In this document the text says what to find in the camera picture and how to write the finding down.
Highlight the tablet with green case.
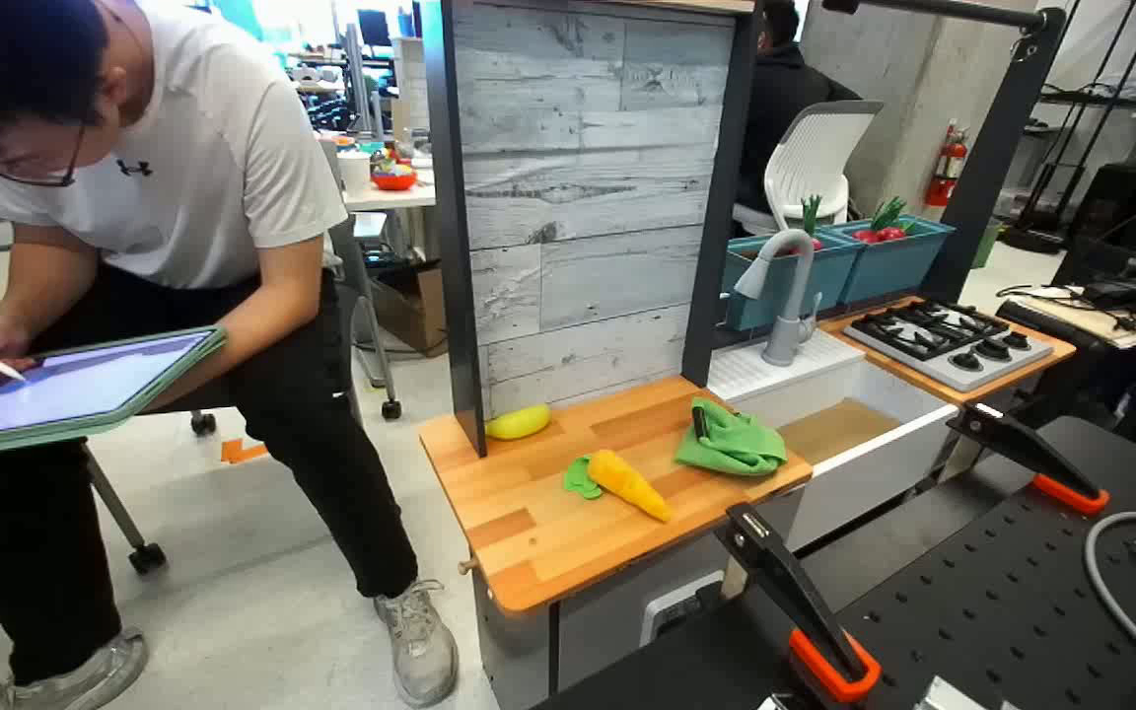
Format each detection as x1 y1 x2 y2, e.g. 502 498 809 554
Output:
0 321 227 466

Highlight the green cloth towel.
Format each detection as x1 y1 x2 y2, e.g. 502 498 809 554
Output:
672 392 794 486

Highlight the person left forearm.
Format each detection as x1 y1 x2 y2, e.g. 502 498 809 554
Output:
150 232 334 410

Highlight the person right forearm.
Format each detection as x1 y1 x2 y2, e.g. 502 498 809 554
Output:
0 223 105 348

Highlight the black stool leg with caster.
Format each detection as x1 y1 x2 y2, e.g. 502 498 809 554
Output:
84 445 172 575

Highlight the person in white shirt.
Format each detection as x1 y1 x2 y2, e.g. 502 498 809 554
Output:
0 0 463 710

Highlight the white cup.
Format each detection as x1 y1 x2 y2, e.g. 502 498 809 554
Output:
333 147 373 197

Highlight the cardboard box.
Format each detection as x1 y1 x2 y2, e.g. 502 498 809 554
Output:
368 257 448 360

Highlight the white background table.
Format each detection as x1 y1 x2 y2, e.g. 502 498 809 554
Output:
341 174 440 218

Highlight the red bowl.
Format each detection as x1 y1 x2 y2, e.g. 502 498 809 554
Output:
368 160 423 197

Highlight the yellow toy banana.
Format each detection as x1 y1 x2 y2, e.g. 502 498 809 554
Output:
483 403 558 445

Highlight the gray wood plank backsplash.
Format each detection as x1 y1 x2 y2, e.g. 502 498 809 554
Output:
446 0 740 425

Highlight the orange plush toy carrot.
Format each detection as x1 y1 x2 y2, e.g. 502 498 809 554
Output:
560 445 680 527

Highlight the gray toy kitchen cabinet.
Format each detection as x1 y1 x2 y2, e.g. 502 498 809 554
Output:
469 523 735 710

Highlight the gray toy faucet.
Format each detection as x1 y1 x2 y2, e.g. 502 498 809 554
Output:
728 223 824 370

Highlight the person in black clothes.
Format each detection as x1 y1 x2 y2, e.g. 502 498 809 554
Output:
735 0 860 218

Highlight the blue plastic bin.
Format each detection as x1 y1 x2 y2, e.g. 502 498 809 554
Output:
839 218 959 310
721 223 865 333

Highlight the white chair shell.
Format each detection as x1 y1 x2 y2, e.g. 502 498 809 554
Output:
760 102 882 227

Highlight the white toy sink basin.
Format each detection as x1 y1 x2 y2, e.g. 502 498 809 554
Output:
702 328 961 554

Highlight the red and green toy vegetable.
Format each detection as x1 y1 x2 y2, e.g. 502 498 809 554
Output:
851 191 916 253

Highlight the toy gas stove top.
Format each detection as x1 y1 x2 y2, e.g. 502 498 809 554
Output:
843 295 1057 392

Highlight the red fire extinguisher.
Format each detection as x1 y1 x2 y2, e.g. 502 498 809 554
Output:
922 119 973 211

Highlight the wooden stove board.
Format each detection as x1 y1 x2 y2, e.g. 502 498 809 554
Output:
817 290 1082 410

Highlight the black equipment stack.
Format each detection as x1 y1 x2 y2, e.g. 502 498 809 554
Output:
1048 160 1136 314

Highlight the thick black backsplash post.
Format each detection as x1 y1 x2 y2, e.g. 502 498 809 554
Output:
419 0 488 460

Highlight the black orange handled clamp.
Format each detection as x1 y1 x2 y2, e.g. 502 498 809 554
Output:
948 398 1118 521
710 502 886 710

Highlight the black metal frame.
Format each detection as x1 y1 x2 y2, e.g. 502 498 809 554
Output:
820 0 1072 307

